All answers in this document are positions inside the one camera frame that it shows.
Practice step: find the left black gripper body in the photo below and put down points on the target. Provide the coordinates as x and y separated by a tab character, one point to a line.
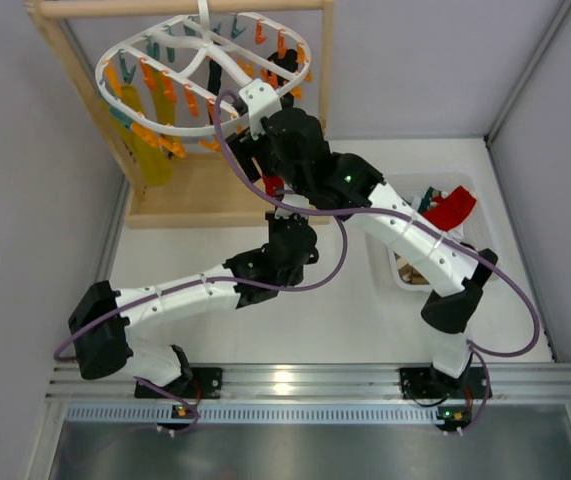
275	218

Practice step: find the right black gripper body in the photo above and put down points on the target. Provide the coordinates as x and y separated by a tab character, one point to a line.
244	151

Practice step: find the red sock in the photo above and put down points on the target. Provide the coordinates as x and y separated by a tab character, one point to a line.
273	185
453	211

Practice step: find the black dotted sock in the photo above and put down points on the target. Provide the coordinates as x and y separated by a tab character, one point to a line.
214	78

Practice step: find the mustard yellow sock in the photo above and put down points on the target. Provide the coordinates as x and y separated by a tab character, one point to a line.
153	163
115	136

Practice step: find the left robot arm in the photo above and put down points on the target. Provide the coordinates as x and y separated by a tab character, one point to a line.
111	326

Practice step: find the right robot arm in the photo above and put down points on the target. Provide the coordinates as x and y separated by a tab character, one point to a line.
345	192

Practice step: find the wooden hanger stand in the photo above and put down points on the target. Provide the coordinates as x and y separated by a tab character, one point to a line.
202	191

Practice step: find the white round clip hanger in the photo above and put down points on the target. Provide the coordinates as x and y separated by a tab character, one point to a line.
168	65

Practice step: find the green christmas sock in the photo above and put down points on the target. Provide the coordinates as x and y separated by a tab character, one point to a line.
430	199

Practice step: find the white plastic basket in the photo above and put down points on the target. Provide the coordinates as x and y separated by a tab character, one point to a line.
415	239

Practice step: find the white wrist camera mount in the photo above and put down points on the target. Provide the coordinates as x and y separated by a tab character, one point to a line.
260	101

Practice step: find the aluminium rail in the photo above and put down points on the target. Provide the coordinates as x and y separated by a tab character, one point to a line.
382	394

